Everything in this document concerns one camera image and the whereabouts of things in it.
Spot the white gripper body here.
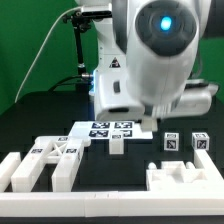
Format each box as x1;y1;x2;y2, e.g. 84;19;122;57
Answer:
94;72;214;121

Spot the white chair seat part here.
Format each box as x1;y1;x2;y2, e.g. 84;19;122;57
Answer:
146;161;209;192

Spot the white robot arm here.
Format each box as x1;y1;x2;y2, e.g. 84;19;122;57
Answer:
75;0;224;121

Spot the white tagged cube left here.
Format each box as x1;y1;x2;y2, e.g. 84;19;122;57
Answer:
164;132;179;151

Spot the white tagged cube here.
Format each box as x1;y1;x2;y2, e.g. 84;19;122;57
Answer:
164;132;179;151
192;132;210;151

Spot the white tagged cube right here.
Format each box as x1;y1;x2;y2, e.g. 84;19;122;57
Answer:
192;132;210;151

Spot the white U-shaped border fence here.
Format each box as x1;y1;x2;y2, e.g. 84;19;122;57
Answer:
0;150;224;217

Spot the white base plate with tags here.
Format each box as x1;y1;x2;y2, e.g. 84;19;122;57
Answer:
69;121;153;140

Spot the black cable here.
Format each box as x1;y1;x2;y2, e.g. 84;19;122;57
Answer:
48;73;94;92

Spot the white chair back frame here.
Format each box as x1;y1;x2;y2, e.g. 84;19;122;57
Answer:
11;136;91;193

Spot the black camera stand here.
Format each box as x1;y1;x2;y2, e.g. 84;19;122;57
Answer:
63;9;96;88

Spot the grey camera on stand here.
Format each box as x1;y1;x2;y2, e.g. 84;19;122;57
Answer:
81;3;112;16

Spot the white cable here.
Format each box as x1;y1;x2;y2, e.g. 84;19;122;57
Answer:
14;5;83;103

